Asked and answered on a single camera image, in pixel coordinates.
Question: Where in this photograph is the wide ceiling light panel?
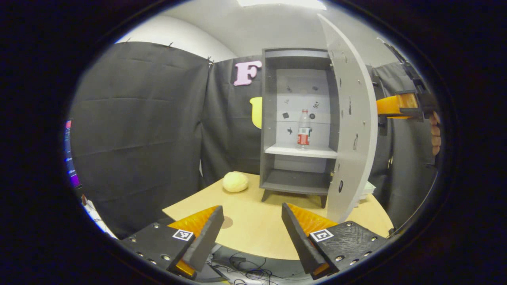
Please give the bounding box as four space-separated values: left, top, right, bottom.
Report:
237 0 327 10

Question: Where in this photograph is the clear plastic bottle red label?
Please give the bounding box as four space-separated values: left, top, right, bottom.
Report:
297 109 311 150

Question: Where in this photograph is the computer monitor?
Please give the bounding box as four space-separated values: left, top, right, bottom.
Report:
63 120 82 190

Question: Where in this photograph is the black cable bundle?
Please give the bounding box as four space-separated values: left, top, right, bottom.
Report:
206 251 286 285

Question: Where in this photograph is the pale yellow round bun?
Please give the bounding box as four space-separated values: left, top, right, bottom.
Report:
222 171 249 193

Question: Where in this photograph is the black backdrop cloth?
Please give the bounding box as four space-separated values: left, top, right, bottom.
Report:
69 41 440 240

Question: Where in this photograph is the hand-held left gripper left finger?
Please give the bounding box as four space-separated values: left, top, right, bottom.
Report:
121 205 225 279

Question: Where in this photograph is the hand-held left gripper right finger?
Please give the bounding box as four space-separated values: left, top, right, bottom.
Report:
281 202 391 279

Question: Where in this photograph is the dark grey cabinet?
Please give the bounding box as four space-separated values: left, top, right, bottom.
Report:
259 47 338 209

